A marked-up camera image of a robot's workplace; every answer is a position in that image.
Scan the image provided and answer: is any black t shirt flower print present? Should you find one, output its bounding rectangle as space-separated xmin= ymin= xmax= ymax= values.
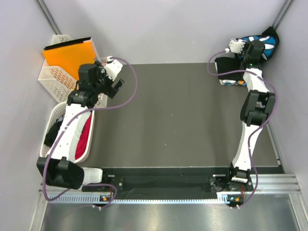
xmin=237 ymin=26 xmax=280 ymax=62

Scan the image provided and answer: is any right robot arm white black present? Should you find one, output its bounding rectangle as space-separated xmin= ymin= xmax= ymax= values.
xmin=224 ymin=39 xmax=276 ymax=191

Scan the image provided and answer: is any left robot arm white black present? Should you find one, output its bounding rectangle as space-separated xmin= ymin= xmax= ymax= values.
xmin=37 ymin=58 xmax=124 ymax=191

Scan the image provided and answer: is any folded black t shirt stack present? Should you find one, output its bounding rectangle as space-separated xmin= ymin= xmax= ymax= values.
xmin=214 ymin=57 xmax=264 ymax=87

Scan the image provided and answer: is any orange folder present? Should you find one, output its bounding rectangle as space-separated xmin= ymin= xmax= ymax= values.
xmin=42 ymin=39 xmax=99 ymax=80

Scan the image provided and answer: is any white perforated file organizer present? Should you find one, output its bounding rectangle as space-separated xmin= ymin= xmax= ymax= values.
xmin=38 ymin=35 xmax=109 ymax=108

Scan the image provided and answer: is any black folder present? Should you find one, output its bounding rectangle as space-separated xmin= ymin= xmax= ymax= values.
xmin=44 ymin=37 xmax=91 ymax=51

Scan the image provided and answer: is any white oval laundry basket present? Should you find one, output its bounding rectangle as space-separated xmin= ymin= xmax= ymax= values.
xmin=39 ymin=102 xmax=95 ymax=163

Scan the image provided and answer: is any red garment in basket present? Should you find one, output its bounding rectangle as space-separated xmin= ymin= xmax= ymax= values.
xmin=75 ymin=114 xmax=92 ymax=161

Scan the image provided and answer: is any black garment in basket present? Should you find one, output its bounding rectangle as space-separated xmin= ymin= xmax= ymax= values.
xmin=44 ymin=118 xmax=63 ymax=147

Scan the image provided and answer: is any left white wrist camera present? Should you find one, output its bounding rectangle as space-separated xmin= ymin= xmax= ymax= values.
xmin=104 ymin=56 xmax=123 ymax=82

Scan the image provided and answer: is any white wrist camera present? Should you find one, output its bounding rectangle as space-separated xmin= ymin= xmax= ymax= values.
xmin=104 ymin=56 xmax=123 ymax=82
xmin=225 ymin=38 xmax=247 ymax=54

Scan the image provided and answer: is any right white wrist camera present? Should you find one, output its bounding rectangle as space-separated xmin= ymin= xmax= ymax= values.
xmin=225 ymin=38 xmax=247 ymax=54

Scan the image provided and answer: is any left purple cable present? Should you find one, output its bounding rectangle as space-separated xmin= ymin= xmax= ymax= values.
xmin=42 ymin=56 xmax=139 ymax=209

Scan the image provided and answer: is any purple cable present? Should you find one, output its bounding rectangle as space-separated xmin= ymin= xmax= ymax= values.
xmin=207 ymin=49 xmax=279 ymax=209
xmin=42 ymin=56 xmax=139 ymax=209

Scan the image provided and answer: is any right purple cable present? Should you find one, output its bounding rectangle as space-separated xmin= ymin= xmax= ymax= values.
xmin=207 ymin=49 xmax=279 ymax=209

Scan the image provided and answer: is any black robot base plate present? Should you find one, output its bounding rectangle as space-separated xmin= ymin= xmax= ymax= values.
xmin=103 ymin=167 xmax=229 ymax=200

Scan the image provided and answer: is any aluminium frame rail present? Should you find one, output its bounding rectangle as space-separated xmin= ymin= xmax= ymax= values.
xmin=40 ymin=174 xmax=301 ymax=207

